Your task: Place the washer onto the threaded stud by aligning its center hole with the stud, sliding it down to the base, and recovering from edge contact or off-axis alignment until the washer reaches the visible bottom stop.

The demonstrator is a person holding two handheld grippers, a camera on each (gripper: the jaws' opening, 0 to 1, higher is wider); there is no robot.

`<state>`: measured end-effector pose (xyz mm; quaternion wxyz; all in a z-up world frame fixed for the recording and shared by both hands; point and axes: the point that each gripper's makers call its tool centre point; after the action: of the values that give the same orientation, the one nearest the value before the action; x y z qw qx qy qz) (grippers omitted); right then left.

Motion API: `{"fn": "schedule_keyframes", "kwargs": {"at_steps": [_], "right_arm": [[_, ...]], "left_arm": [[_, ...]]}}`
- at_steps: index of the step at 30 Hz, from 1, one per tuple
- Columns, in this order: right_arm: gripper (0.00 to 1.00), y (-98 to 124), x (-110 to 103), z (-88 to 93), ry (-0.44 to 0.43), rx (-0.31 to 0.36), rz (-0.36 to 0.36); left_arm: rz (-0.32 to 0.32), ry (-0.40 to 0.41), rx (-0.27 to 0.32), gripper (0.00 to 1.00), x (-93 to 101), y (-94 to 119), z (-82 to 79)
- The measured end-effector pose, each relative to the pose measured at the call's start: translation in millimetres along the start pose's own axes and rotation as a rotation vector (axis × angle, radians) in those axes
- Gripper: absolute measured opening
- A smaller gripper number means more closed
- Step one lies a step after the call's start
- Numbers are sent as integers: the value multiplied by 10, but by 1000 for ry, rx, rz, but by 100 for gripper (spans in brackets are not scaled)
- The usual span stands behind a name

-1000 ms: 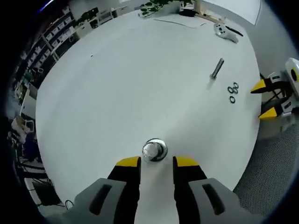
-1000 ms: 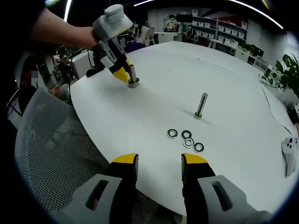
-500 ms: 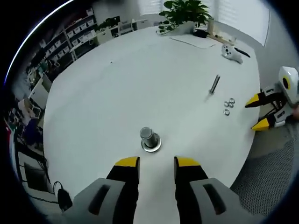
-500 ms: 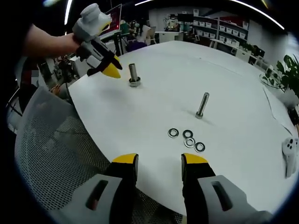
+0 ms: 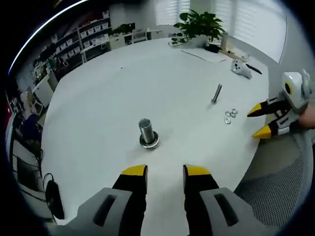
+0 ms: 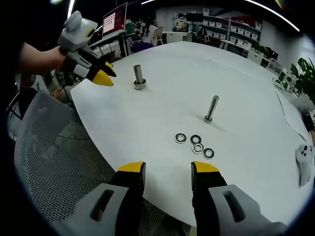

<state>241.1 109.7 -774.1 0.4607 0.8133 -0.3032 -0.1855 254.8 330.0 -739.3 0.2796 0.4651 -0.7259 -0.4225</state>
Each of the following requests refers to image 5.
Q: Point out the person's right hand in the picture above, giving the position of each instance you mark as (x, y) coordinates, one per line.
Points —
(308, 119)

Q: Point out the grey mesh office chair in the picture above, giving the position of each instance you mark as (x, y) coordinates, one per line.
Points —
(283, 184)

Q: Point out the thin threaded steel stud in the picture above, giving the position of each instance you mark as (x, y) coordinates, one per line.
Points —
(216, 94)

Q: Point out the green potted plant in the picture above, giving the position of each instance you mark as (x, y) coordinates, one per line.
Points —
(199, 24)

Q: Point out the black pen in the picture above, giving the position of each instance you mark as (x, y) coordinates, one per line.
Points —
(253, 68)

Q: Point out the large steel washer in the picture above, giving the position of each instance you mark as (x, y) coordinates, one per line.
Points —
(155, 143)

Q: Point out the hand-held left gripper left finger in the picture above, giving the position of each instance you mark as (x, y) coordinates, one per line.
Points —
(130, 184)

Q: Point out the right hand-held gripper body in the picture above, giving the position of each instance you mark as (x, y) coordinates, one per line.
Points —
(296, 96)

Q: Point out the white handheld controller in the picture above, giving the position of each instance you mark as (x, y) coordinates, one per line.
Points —
(237, 67)

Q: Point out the wooden stand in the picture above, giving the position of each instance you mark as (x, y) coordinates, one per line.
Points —
(224, 40)

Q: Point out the thick threaded steel stud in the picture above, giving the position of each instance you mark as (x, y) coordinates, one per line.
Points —
(145, 130)

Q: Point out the white paper sheet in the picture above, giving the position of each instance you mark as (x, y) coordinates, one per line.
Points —
(204, 55)

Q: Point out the white window blinds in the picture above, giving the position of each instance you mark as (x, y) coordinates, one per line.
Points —
(246, 22)

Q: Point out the shelving with white bins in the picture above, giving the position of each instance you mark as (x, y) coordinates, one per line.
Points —
(73, 41)

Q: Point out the small steel washer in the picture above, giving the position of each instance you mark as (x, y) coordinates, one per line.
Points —
(236, 110)
(226, 120)
(225, 113)
(232, 116)

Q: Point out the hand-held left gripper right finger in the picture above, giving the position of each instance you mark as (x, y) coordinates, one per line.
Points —
(199, 182)

